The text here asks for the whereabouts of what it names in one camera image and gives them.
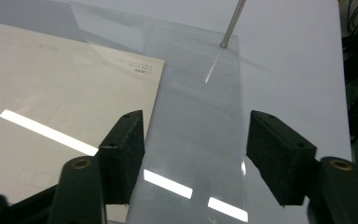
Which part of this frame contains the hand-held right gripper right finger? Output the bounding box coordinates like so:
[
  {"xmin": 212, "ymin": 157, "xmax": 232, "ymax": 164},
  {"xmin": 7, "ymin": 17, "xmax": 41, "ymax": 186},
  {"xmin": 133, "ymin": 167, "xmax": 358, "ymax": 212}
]
[{"xmin": 245, "ymin": 109, "xmax": 319, "ymax": 207}]

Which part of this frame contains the painting print card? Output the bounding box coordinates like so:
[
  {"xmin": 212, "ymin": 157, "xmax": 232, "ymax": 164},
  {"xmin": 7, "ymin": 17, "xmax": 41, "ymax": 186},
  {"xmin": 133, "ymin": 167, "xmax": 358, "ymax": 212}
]
[{"xmin": 0, "ymin": 19, "xmax": 166, "ymax": 223}]

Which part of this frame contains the clear acrylic picture frame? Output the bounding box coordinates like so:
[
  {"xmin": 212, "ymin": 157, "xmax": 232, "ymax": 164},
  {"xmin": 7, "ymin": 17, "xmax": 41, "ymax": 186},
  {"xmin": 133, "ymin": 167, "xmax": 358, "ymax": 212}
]
[{"xmin": 68, "ymin": 0, "xmax": 250, "ymax": 224}]

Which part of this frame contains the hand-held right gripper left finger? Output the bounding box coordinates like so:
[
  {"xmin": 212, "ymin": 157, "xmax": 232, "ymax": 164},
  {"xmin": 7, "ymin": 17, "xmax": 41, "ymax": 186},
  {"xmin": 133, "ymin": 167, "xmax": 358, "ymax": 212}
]
[{"xmin": 96, "ymin": 109, "xmax": 146, "ymax": 205}]

